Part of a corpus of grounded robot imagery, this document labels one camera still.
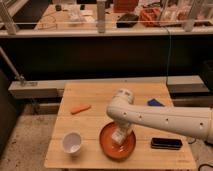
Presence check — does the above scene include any clear bottle with white label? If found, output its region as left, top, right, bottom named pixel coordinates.
left=111, top=128, right=127, bottom=145

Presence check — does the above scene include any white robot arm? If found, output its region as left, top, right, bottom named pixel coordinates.
left=106, top=89, right=213, bottom=145

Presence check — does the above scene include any orange ceramic bowl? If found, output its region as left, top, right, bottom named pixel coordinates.
left=99, top=122, right=136, bottom=161

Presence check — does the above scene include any blue object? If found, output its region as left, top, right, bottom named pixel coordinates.
left=147, top=99, right=164, bottom=106

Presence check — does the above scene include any wooden table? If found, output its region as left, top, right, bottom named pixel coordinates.
left=44, top=82, right=196, bottom=171

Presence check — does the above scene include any orange carrot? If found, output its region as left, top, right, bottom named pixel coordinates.
left=70, top=104, right=91, bottom=115

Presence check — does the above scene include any white cup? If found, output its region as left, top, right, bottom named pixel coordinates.
left=62, top=132, right=82, bottom=156

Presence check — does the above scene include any grey concrete ledge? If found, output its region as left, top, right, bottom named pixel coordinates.
left=8, top=75, right=209, bottom=99

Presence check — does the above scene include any black pouch on shelf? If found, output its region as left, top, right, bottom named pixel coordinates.
left=116, top=13, right=139, bottom=28

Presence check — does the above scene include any orange box on shelf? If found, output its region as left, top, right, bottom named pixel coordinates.
left=139, top=8, right=160, bottom=27

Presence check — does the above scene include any metal diagonal pole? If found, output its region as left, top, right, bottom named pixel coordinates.
left=0, top=46, right=26, bottom=86

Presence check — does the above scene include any hanging black cable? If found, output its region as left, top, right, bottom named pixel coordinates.
left=161, top=25, right=173, bottom=78

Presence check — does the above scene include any white vertical post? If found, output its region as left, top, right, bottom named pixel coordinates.
left=97, top=0, right=106, bottom=33

